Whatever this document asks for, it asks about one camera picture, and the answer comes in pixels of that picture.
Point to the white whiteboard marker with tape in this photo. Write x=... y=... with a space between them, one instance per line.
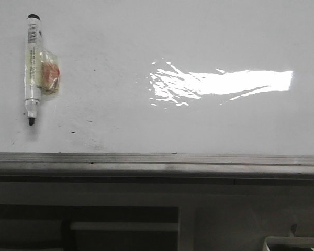
x=42 y=73

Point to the white whiteboard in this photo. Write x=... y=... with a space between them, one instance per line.
x=205 y=77

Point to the white shelf bar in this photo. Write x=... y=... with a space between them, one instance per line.
x=125 y=226

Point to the white box bottom right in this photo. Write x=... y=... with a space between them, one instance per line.
x=288 y=243

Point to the aluminium whiteboard tray rail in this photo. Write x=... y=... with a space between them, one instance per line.
x=170 y=165

